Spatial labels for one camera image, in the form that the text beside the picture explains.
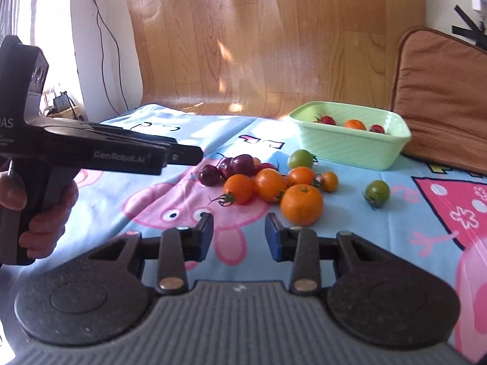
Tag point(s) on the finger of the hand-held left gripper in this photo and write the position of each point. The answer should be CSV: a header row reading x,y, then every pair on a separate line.
x,y
186,155
133,134

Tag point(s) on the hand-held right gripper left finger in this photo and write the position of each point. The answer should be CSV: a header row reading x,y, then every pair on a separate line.
x,y
208,232

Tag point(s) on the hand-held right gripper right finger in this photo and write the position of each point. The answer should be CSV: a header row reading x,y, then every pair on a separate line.
x,y
272,241

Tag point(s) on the dark purple cherry tomato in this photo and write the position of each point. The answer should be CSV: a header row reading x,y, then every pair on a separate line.
x,y
208,175
224,166
242,164

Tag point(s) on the large orange tomato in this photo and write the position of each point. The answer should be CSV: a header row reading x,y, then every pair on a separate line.
x,y
301,204

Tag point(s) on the small orange cherry tomato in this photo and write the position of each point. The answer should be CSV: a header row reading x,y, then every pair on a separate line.
x,y
329,181
257,161

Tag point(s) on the green cherry tomato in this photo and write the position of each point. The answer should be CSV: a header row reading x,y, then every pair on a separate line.
x,y
376,192
300,159

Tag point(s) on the light green plastic basket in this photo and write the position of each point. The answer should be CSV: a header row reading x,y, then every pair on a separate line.
x,y
342,146

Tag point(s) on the person's left hand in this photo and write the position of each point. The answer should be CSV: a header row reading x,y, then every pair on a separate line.
x,y
61,213

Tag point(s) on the black power adapter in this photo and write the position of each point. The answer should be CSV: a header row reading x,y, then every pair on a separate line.
x,y
62,102

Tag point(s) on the cartoon printed blue blanket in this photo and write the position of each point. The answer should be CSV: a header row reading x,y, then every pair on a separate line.
x,y
354,216

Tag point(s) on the wood pattern floor sheet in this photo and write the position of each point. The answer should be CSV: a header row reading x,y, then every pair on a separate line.
x,y
247,45

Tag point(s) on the red cherry tomato with stem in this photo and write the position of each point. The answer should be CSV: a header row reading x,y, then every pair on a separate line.
x,y
327,120

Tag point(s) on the brown seat cushion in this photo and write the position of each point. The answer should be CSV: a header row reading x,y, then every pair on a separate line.
x,y
445,102

